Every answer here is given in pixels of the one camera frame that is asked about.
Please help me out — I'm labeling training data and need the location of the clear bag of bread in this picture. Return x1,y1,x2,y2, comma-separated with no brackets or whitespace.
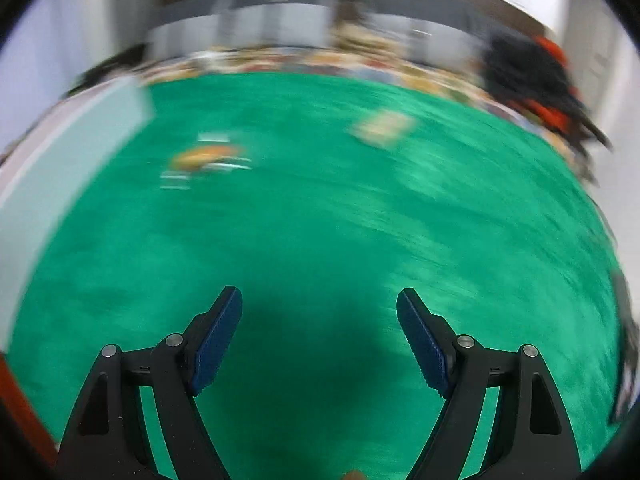
350,109,416,149

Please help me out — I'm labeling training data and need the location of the grey two-tone pillow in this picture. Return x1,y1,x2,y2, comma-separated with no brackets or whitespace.
365,10,481,67
150,15,221,59
220,0,333,52

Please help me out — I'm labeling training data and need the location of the person's orange fleece clothing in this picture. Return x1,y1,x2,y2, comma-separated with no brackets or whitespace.
0,350,56,466

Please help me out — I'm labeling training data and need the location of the clear bag of sausages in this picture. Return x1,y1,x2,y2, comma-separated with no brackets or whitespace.
160,132,253,191

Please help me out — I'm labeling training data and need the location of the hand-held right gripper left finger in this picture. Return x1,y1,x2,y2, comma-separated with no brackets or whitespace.
54,286,244,480

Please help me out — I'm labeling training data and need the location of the black bag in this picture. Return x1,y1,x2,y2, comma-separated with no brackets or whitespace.
75,42,151,92

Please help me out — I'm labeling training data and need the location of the white cardboard box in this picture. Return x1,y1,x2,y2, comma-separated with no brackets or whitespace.
0,80,153,351

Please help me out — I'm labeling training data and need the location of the floral bedsheet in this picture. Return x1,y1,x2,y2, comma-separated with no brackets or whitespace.
75,45,601,186

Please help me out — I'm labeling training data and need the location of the black jacket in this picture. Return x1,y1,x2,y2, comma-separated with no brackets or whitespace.
482,30,613,161

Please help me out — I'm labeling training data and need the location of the green patterned blanket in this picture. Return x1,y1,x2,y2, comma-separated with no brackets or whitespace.
7,71,626,480

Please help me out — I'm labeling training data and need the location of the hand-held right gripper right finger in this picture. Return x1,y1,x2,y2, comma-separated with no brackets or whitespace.
396,287,583,480

